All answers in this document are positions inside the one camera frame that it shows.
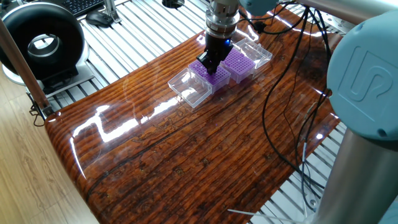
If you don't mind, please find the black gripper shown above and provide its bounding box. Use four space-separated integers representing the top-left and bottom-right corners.
196 32 234 75

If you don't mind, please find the purple tip holder clear lid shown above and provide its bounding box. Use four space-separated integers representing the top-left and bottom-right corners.
167 60 231 109
221 37 273 84

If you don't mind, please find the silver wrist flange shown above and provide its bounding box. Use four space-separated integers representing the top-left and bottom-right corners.
204 0 241 39

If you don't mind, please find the black round disc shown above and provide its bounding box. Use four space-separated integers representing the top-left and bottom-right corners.
161 0 185 9

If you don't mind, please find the glossy wood grain sheet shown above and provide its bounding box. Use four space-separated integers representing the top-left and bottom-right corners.
44 0 343 224

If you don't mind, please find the black computer mouse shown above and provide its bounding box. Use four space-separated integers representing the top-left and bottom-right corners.
85 11 114 28

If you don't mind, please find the perforated metal plate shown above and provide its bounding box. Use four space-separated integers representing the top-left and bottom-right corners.
320 11 357 34

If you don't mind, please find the black computer keyboard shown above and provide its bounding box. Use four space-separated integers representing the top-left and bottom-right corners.
58 0 106 17

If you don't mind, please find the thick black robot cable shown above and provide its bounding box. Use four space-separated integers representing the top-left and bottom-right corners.
239 2 326 190
295 7 332 211

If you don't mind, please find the small aluminium bracket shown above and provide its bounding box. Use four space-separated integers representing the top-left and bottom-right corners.
103 0 122 24

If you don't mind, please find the thin cable grey sleeve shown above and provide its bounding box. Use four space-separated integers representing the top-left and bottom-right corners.
281 18 321 200

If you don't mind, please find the black cable bundle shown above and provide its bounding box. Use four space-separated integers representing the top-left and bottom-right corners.
29 93 47 128

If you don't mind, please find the brown frame post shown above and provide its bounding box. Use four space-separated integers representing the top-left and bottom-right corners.
0 17 54 118

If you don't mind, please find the black ring-shaped fan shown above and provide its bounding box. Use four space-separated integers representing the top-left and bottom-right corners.
0 1 94 96

